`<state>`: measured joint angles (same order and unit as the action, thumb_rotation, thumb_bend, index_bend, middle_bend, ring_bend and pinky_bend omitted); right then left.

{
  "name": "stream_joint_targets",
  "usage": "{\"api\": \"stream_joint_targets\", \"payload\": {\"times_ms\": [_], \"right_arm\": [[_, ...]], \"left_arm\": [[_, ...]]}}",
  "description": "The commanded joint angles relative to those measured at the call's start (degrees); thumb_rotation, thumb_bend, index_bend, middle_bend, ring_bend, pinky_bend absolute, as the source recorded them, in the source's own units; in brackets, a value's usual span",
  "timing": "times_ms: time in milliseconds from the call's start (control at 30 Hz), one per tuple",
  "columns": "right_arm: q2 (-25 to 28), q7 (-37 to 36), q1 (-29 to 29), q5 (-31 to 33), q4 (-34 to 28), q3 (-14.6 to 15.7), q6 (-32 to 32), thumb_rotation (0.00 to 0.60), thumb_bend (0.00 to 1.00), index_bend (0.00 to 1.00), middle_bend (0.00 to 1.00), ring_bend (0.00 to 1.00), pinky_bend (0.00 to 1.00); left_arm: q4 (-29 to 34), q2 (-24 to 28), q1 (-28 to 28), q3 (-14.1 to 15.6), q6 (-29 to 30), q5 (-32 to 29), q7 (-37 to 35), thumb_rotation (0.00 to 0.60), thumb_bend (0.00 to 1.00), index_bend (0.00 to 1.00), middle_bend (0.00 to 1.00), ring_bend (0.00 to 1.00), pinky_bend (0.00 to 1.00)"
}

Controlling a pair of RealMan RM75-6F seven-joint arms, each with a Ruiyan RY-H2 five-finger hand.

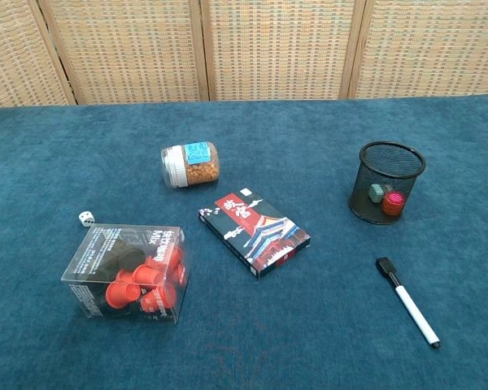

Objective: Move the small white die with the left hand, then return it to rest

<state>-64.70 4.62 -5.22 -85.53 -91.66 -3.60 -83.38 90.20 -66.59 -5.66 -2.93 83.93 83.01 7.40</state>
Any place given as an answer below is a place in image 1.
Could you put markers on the black mesh pen holder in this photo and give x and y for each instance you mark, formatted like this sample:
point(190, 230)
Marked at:
point(366, 174)

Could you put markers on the clear jar of orange pellets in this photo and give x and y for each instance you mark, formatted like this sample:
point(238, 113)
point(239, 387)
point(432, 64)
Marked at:
point(199, 170)

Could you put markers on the red pink ball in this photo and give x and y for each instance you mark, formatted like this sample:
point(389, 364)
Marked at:
point(393, 204)

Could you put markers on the small white die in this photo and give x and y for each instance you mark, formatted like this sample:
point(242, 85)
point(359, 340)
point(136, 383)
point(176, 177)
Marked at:
point(86, 219)

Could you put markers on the clear plastic capsule box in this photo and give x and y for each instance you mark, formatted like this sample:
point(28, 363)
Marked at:
point(93, 252)

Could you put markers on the blue carpet table cloth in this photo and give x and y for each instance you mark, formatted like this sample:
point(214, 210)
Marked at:
point(309, 122)

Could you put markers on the red coffee capsule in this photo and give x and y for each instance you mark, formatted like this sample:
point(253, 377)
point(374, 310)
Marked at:
point(160, 300)
point(120, 294)
point(148, 274)
point(175, 258)

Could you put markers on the white marker with black cap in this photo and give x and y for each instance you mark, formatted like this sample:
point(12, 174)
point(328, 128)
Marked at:
point(410, 304)

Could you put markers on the small green block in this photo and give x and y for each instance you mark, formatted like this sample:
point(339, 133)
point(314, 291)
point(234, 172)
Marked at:
point(376, 192)

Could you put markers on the black red card box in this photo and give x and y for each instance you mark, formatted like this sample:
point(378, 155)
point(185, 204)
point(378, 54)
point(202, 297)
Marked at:
point(260, 235)

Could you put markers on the woven folding screen panel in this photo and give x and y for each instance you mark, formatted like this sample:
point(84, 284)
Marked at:
point(280, 48)
point(431, 48)
point(126, 48)
point(12, 53)

